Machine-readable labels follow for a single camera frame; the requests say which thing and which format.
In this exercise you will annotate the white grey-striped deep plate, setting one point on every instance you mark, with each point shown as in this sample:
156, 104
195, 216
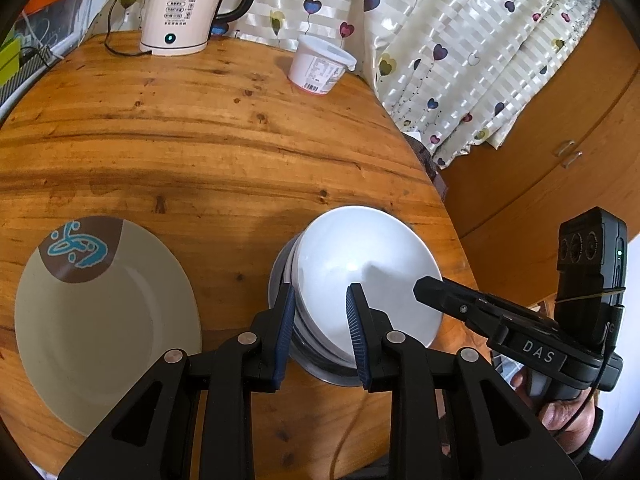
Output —
302, 321

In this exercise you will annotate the beige plate with blue motif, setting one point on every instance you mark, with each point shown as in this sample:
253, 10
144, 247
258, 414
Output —
110, 335

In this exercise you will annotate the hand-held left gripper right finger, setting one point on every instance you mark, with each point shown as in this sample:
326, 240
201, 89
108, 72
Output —
357, 340

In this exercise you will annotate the black-and-white striped box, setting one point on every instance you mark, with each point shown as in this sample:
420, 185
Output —
31, 71

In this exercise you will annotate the person's right hand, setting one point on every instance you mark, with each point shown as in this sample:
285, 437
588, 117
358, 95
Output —
560, 412

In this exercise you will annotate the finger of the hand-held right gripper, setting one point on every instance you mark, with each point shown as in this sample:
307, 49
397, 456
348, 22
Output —
450, 302

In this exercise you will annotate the white plastic tub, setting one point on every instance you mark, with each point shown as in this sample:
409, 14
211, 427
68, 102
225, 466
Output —
320, 67

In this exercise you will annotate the heart-print curtain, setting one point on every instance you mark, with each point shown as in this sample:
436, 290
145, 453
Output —
450, 35

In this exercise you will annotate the wooden cabinet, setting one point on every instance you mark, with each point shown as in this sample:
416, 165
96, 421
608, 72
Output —
525, 185

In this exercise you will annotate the white electric kettle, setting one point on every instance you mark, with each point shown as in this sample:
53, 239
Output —
180, 10

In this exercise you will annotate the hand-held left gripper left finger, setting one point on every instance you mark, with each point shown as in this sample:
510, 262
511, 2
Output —
282, 340

